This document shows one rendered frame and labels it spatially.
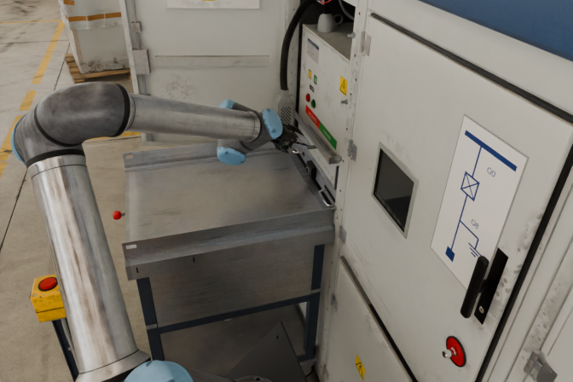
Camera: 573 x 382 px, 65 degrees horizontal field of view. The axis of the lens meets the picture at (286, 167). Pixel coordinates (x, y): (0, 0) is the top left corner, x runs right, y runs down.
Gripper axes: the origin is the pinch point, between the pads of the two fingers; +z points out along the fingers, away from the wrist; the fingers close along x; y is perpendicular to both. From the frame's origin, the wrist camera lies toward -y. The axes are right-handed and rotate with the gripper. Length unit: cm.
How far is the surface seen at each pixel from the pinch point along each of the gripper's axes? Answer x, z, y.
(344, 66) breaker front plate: 32.5, -12.6, 14.5
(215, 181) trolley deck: -31.7, -20.0, -10.3
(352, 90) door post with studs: 29.5, -16.0, 30.8
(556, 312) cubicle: 25, -14, 106
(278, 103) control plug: 4.6, -8.3, -20.4
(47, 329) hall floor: -146, -49, -31
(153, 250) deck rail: -42, -43, 26
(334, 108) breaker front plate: 18.7, -4.6, 10.4
